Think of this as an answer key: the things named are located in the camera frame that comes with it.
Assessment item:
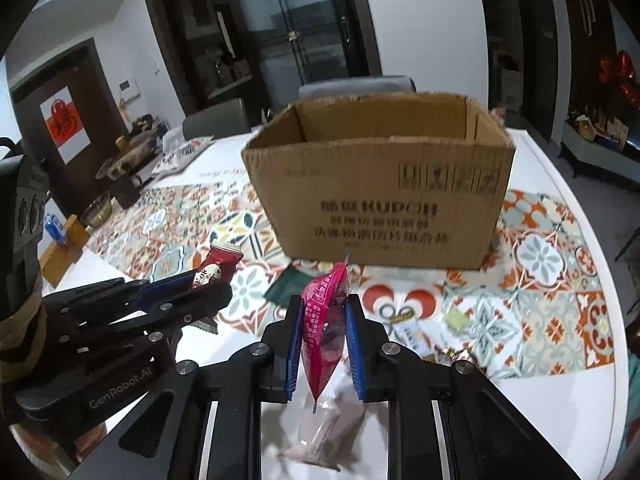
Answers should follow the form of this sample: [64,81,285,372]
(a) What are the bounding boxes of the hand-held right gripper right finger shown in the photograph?
[344,294,581,480]

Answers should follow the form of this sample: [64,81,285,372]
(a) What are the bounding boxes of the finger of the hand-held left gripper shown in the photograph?
[41,269,202,332]
[59,281,234,362]

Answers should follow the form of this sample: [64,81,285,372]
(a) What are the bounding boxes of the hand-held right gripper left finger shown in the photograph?
[65,296,307,480]

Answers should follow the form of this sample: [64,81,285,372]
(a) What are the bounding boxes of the red snack bar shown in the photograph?
[191,240,246,335]

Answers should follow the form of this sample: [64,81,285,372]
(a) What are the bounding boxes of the pink snack packet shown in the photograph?
[282,249,370,468]

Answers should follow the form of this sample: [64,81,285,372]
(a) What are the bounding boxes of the light green candy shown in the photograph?
[446,309,472,333]

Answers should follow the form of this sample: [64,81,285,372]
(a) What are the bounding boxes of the brown cardboard box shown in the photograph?
[241,91,517,272]

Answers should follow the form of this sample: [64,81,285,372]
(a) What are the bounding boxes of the person's left hand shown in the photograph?
[73,426,109,465]

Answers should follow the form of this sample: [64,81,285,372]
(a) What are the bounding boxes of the dark green snack packet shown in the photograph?
[264,265,315,307]

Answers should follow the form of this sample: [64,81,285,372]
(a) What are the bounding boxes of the black mug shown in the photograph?
[114,172,152,209]

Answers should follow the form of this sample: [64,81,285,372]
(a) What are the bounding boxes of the glass bowl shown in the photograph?
[80,192,114,227]

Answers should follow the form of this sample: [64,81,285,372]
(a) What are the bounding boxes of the blue label water bottle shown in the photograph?
[44,212,69,247]

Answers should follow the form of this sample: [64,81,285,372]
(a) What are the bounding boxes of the metal hot pot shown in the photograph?
[96,135,162,182]

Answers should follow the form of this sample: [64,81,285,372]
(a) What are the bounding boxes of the white printed snack bag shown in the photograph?
[151,137,214,177]

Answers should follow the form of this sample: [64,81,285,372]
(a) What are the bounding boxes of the black bag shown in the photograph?
[130,114,167,137]

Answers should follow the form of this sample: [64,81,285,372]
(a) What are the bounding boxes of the grey dining chair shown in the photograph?
[182,97,252,141]
[298,76,417,105]

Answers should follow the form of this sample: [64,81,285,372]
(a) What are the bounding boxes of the red and white door poster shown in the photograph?
[40,86,91,164]

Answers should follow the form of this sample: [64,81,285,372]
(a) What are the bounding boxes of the glass sliding door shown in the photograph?
[222,0,382,126]

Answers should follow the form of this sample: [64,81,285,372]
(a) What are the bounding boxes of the white storage box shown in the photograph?
[500,67,524,111]

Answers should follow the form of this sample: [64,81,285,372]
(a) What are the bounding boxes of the grey side cabinet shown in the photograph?
[559,120,640,184]

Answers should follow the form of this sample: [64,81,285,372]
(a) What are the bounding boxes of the yellow gift basket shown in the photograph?
[575,115,599,142]

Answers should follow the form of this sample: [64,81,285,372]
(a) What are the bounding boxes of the red heart balloons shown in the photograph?
[597,50,640,111]

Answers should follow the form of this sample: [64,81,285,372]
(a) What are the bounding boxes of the white long door handle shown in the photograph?
[579,0,597,37]

